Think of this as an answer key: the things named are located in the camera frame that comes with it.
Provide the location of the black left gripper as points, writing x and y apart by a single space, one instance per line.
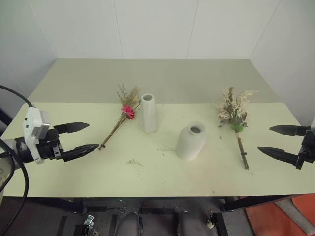
50 147

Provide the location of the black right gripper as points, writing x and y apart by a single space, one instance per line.
308 152

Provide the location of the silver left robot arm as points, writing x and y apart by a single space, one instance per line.
9 147

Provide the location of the dried bouquet with white flowers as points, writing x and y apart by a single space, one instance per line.
233 110

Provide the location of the tall slim white vase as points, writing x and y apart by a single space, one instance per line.
148 115

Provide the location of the round wide white vase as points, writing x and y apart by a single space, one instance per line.
190 143

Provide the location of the dried bouquet with pink flower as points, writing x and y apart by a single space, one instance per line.
128 111

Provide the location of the small dried twig fragment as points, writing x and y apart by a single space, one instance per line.
134 162

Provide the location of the orange mat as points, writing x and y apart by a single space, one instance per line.
270 221

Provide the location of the silver caster wheel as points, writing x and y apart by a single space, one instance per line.
89 220
210 222

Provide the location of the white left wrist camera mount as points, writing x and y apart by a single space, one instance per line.
32 127

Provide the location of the black table frame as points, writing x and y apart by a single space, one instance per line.
61 204

